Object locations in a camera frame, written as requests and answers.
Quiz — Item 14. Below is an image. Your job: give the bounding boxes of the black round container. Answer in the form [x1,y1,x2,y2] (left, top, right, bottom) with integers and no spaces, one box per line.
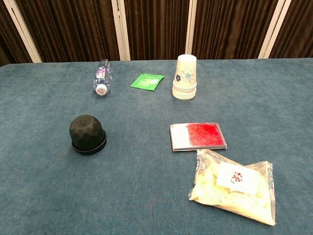
[69,114,106,148]

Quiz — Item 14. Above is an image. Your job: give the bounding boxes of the black round lid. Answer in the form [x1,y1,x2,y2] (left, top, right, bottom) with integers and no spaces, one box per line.
[71,129,108,156]

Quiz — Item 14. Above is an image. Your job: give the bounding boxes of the green foil sachet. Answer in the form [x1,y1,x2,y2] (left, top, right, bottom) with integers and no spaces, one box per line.
[130,72,165,92]

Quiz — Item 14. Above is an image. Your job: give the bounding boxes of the red and white ink pad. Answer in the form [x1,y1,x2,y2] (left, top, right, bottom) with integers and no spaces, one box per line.
[169,122,228,152]

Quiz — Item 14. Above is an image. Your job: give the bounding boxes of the stack of floral paper cups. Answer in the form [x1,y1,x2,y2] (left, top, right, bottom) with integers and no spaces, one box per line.
[172,54,198,100]

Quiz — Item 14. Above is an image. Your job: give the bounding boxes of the clear plastic water bottle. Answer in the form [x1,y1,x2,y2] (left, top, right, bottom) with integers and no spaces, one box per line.
[92,58,113,96]

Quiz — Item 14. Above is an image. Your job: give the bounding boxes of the blue felt table cover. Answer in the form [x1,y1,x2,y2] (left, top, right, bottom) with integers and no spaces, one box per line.
[0,57,313,235]

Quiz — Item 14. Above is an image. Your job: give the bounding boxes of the clear zip bag white contents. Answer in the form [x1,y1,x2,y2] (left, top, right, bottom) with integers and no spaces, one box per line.
[188,149,276,226]

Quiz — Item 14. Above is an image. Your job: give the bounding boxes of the dark brown pleated curtain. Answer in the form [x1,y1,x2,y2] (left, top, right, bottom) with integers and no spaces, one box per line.
[0,0,313,67]

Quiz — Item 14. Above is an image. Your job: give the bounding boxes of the white frame post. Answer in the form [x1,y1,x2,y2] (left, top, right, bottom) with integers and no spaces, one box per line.
[258,0,291,59]
[111,0,131,61]
[185,0,198,56]
[2,0,43,63]

